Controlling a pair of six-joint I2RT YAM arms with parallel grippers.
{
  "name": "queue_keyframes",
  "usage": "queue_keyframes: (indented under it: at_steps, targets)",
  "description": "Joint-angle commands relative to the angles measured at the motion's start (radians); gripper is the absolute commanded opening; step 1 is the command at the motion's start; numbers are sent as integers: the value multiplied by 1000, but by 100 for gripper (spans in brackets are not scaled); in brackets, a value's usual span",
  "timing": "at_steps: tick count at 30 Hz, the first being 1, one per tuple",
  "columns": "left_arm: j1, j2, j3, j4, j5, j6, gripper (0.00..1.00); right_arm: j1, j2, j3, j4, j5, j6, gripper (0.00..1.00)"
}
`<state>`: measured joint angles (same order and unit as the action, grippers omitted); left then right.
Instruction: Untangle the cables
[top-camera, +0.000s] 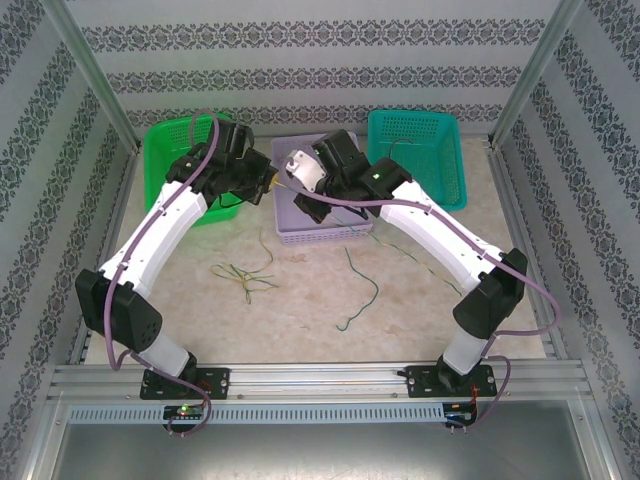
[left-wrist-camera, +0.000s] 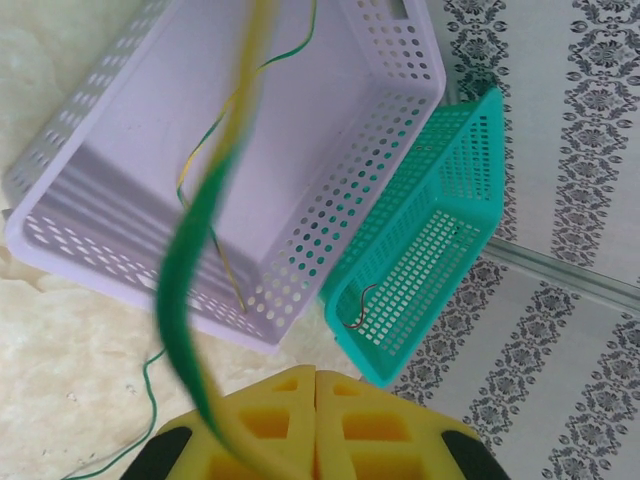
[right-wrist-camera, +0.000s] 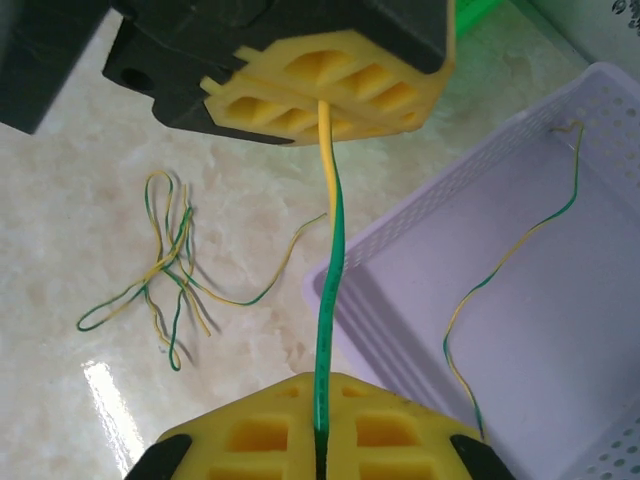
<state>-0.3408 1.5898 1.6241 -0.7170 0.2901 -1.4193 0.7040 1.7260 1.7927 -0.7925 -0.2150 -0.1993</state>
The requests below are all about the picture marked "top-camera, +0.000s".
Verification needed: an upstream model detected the lilac plastic basket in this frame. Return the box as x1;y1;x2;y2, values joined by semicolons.
271;133;375;247

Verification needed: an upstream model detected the thin green cable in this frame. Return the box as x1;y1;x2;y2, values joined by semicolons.
336;247;380;332

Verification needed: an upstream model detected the green plastic basket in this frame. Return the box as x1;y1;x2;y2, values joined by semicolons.
143;117;241;229

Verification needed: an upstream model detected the teal plastic basket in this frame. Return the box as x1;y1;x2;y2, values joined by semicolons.
367;108;470;211

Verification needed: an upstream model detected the grey metal shelf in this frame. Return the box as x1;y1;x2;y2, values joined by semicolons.
29;399;621;480

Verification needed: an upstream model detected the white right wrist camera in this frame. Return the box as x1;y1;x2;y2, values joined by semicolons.
283;148;332;195

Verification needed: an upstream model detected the aluminium side rail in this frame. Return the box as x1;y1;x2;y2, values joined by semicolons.
487;142;571;361
67;144;144;365

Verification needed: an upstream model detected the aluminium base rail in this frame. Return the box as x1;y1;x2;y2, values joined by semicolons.
47;362;589;401

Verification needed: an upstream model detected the aluminium frame post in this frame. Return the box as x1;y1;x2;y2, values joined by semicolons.
488;0;586;147
44;0;142;150

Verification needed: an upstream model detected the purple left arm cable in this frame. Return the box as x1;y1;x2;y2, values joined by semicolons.
104;110;224;437

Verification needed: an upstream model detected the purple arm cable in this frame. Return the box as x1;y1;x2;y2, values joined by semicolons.
104;110;224;437
285;164;562;434

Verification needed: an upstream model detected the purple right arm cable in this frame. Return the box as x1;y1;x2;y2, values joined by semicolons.
285;164;562;434

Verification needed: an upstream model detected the white slotted cable duct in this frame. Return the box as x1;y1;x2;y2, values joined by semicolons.
67;403;447;425

